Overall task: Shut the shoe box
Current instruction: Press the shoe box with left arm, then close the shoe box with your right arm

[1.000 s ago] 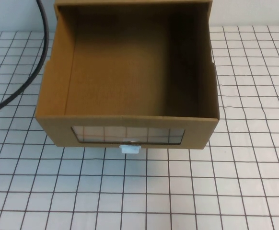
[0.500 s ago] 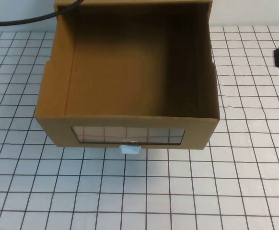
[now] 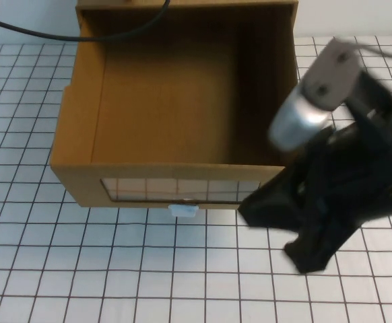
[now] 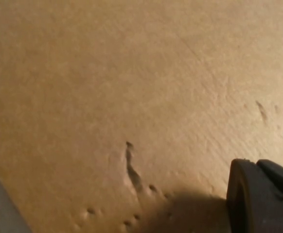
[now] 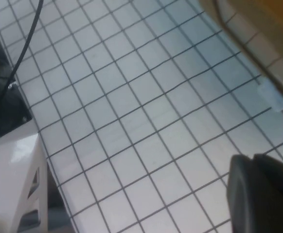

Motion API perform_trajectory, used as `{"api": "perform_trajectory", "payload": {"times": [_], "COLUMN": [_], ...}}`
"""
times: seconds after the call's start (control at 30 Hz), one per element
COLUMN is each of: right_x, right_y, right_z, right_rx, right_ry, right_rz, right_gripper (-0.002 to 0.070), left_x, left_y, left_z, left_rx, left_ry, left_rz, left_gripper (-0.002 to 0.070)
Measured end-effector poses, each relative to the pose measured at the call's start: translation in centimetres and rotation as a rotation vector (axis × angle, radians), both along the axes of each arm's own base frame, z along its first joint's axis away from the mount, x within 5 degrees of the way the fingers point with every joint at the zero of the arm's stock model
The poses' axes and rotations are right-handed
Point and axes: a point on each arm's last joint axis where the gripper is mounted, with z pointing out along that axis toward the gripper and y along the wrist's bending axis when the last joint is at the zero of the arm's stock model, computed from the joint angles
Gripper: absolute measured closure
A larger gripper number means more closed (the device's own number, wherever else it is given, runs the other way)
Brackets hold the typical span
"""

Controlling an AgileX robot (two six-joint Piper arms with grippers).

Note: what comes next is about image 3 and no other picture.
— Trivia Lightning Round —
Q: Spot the beige camera mount bracket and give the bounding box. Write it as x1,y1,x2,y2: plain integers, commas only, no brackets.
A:
298,36,361,112

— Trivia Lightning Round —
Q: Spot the black cable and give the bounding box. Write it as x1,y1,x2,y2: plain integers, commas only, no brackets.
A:
0,15,172,43

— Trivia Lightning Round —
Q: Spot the thin grey camera cable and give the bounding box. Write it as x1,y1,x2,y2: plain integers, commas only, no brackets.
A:
332,37,392,61

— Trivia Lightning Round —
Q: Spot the brown cardboard drawer with window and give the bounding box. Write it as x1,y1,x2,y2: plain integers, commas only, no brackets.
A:
49,9,298,210

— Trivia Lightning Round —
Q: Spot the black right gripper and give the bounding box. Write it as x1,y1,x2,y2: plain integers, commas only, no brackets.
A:
237,114,392,275

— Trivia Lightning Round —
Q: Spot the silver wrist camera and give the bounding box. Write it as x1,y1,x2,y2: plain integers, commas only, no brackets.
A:
267,85,331,151

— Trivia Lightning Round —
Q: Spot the white plastic drawer handle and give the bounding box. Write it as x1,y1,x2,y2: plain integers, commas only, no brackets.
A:
168,203,199,219

